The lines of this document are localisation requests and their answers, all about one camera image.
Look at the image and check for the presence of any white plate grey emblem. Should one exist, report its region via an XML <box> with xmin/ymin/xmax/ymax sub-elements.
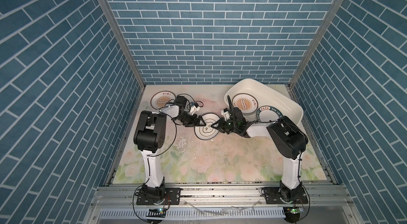
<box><xmin>195</xmin><ymin>113</ymin><xmax>220</xmax><ymax>140</ymax></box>

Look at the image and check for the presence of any green rim plate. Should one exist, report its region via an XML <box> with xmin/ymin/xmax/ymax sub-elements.
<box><xmin>256</xmin><ymin>106</ymin><xmax>283</xmax><ymax>122</ymax></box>

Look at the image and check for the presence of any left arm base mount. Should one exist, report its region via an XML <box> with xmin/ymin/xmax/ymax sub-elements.
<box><xmin>136</xmin><ymin>182</ymin><xmax>181</xmax><ymax>206</ymax></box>

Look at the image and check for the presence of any orange sunburst plate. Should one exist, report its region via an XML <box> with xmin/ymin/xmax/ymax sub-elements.
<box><xmin>232</xmin><ymin>93</ymin><xmax>259</xmax><ymax>115</ymax></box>
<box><xmin>150</xmin><ymin>91</ymin><xmax>176</xmax><ymax>110</ymax></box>

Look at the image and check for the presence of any aluminium corner post right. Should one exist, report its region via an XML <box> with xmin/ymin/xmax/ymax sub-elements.
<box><xmin>288</xmin><ymin>0</ymin><xmax>344</xmax><ymax>89</ymax></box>

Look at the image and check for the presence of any aluminium corner post left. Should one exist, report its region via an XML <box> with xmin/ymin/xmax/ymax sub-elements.
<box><xmin>97</xmin><ymin>0</ymin><xmax>146</xmax><ymax>90</ymax></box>

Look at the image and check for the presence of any aluminium corner post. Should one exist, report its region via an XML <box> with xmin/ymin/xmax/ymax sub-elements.
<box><xmin>97</xmin><ymin>0</ymin><xmax>146</xmax><ymax>90</ymax></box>
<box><xmin>288</xmin><ymin>0</ymin><xmax>344</xmax><ymax>89</ymax></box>

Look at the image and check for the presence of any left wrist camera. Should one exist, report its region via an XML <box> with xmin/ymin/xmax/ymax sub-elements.
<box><xmin>175</xmin><ymin>95</ymin><xmax>203</xmax><ymax>115</ymax></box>

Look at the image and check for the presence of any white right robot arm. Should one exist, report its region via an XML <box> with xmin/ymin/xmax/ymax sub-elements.
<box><xmin>211</xmin><ymin>107</ymin><xmax>308</xmax><ymax>192</ymax></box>

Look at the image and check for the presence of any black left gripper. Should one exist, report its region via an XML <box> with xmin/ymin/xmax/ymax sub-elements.
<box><xmin>174</xmin><ymin>113</ymin><xmax>206</xmax><ymax>126</ymax></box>

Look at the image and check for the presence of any white plastic bin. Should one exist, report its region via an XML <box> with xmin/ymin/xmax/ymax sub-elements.
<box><xmin>224</xmin><ymin>79</ymin><xmax>304</xmax><ymax>129</ymax></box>

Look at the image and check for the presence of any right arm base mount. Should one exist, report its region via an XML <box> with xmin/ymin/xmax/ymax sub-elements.
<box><xmin>260</xmin><ymin>182</ymin><xmax>309</xmax><ymax>204</ymax></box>

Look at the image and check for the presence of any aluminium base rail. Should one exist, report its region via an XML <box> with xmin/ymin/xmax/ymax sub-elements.
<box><xmin>84</xmin><ymin>181</ymin><xmax>354</xmax><ymax>224</ymax></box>

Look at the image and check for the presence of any floral table mat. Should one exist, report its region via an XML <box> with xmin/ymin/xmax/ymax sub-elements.
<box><xmin>113</xmin><ymin>85</ymin><xmax>328</xmax><ymax>184</ymax></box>

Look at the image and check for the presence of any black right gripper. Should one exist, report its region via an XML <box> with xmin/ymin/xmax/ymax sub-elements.
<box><xmin>210</xmin><ymin>118</ymin><xmax>238</xmax><ymax>135</ymax></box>

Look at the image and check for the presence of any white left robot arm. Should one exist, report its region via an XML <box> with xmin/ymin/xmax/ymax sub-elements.
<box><xmin>134</xmin><ymin>104</ymin><xmax>206</xmax><ymax>192</ymax></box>

